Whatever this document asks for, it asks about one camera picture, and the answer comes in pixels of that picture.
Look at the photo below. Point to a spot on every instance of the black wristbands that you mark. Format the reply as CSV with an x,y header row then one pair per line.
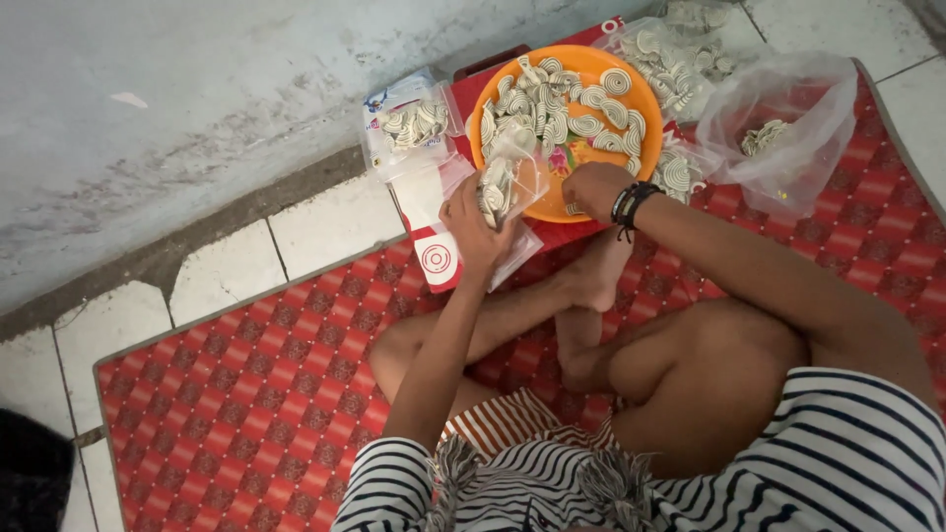
x,y
630,204

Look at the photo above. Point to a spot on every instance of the red checkered floor mat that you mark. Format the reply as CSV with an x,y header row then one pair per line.
x,y
259,406

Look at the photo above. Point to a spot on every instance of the black and white striped shirt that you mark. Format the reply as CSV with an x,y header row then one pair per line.
x,y
850,458

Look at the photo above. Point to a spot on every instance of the person's left leg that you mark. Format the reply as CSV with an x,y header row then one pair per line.
x,y
517,310

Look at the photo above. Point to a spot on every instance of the large clear plastic bag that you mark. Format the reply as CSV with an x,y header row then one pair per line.
x,y
809,107

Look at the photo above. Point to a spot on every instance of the person's left hand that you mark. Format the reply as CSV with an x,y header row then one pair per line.
x,y
473,240

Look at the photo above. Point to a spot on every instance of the pile of spiral crackers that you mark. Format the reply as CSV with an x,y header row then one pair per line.
x,y
547,100

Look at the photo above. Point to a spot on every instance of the crumpled clear bag of crackers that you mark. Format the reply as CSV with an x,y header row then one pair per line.
x,y
665,66

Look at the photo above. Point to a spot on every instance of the person's right leg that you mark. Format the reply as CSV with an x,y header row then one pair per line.
x,y
702,369

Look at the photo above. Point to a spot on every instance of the handful of crackers in bag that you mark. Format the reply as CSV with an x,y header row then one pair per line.
x,y
765,137

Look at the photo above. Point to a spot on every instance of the flat clear bag of crackers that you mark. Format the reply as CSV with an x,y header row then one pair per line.
x,y
676,174

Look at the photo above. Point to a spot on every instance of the person's right hand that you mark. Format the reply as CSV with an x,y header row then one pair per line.
x,y
600,188

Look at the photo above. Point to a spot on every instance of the empty clear plastic packets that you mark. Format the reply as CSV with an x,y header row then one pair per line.
x,y
522,255

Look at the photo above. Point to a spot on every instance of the single spiral cracker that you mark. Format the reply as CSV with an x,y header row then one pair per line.
x,y
574,210

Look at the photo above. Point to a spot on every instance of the person's right fingers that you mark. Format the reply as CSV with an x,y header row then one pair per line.
x,y
575,196

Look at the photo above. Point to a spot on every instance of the sealed labelled cracker packet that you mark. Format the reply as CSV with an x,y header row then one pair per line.
x,y
410,125

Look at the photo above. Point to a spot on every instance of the orange striped shorts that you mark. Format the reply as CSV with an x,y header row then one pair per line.
x,y
510,425

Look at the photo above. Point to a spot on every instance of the small clear bag of crackers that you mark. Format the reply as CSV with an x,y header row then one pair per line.
x,y
519,174

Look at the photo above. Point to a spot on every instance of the person's leg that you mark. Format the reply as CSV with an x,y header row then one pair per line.
x,y
517,310
702,369

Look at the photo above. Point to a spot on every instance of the dark fuzzy object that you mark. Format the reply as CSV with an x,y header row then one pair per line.
x,y
33,473

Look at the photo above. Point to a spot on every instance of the orange plastic plate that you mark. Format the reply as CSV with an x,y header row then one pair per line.
x,y
587,60

